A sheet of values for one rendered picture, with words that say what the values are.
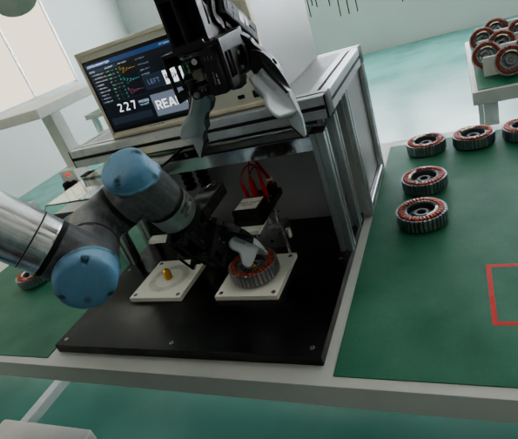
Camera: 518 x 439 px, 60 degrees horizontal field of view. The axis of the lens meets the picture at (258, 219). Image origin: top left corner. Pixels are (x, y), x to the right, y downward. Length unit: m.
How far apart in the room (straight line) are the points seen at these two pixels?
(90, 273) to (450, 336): 0.56
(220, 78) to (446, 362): 0.54
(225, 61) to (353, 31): 6.86
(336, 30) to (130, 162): 6.79
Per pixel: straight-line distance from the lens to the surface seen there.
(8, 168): 6.41
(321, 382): 0.78
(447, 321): 0.83
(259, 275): 0.94
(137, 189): 0.66
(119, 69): 1.08
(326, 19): 7.36
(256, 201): 0.99
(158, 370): 0.94
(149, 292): 1.12
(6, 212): 0.57
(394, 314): 0.86
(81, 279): 0.56
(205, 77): 0.51
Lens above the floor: 1.32
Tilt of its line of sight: 26 degrees down
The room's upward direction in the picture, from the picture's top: 20 degrees counter-clockwise
